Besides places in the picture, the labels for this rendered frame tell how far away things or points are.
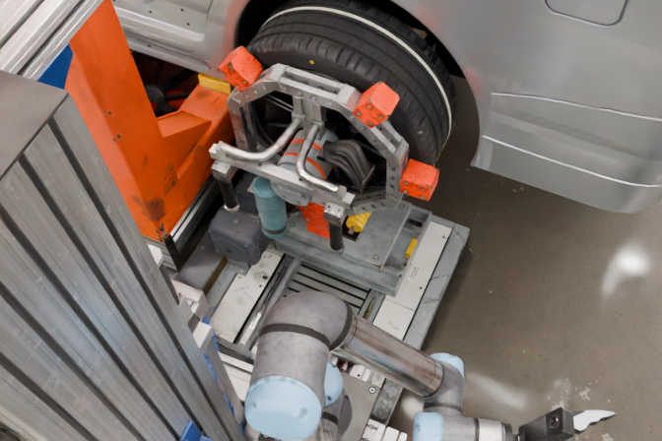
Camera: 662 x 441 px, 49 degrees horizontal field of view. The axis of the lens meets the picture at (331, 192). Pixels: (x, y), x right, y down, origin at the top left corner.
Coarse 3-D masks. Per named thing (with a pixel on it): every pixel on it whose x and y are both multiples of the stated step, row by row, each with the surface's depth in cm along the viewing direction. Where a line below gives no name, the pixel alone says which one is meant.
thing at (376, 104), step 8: (376, 88) 181; (384, 88) 183; (368, 96) 181; (376, 96) 181; (384, 96) 182; (392, 96) 183; (360, 104) 184; (368, 104) 181; (376, 104) 180; (384, 104) 181; (392, 104) 182; (360, 112) 185; (368, 112) 183; (376, 112) 182; (384, 112) 181; (368, 120) 186; (376, 120) 184
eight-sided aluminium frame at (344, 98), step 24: (264, 72) 198; (288, 72) 192; (240, 96) 204; (312, 96) 189; (336, 96) 186; (360, 96) 188; (240, 120) 213; (360, 120) 187; (384, 120) 192; (240, 144) 224; (264, 144) 228; (384, 144) 191; (408, 144) 196; (384, 192) 217
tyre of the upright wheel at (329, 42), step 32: (320, 0) 200; (352, 0) 198; (288, 32) 196; (320, 32) 191; (352, 32) 191; (384, 32) 193; (416, 32) 198; (288, 64) 196; (320, 64) 190; (352, 64) 186; (384, 64) 189; (416, 64) 195; (416, 96) 193; (448, 96) 206; (256, 128) 229; (416, 128) 194; (448, 128) 211
